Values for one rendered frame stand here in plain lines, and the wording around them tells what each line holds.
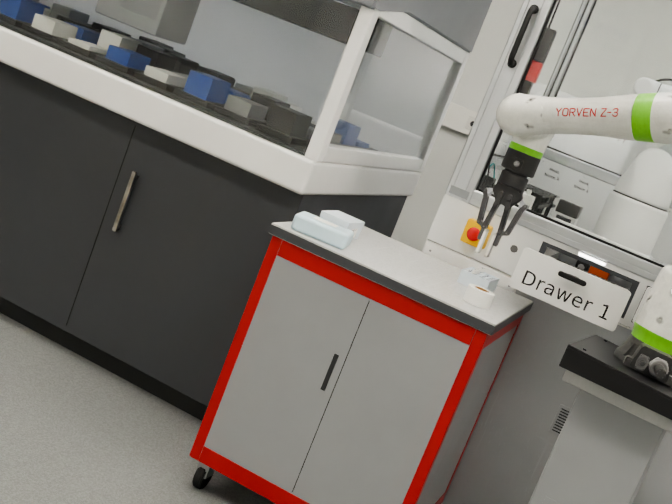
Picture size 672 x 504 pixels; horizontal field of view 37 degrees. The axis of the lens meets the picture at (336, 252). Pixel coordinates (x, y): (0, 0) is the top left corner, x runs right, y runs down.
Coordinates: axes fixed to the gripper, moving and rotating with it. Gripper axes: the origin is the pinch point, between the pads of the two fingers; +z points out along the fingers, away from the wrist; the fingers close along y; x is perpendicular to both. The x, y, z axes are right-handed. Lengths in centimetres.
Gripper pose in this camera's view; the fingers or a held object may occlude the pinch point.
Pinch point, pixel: (486, 243)
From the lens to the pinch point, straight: 277.5
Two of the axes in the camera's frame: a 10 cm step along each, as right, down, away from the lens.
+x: 3.6, -0.4, 9.3
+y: 8.6, 4.0, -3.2
